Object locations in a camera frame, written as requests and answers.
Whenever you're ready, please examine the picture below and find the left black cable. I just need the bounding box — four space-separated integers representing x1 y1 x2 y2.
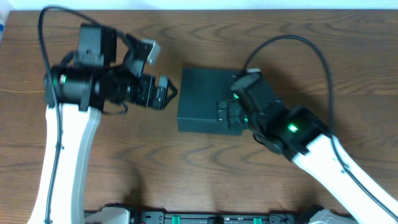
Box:
37 5 134 224

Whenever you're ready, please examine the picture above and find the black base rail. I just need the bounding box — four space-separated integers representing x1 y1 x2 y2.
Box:
83 211 312 224

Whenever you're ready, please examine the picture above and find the dark green box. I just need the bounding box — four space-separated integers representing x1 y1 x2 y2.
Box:
177 67 244 136

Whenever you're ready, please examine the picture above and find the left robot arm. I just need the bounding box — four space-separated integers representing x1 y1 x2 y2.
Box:
29 24 177 223

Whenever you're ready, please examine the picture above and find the black cable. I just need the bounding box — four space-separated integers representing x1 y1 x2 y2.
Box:
239 34 398 223
37 5 134 224

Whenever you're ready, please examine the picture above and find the right black cable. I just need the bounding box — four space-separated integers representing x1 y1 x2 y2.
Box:
239 34 398 223

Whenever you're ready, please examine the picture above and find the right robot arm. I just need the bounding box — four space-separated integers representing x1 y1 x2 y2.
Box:
218 79 397 223

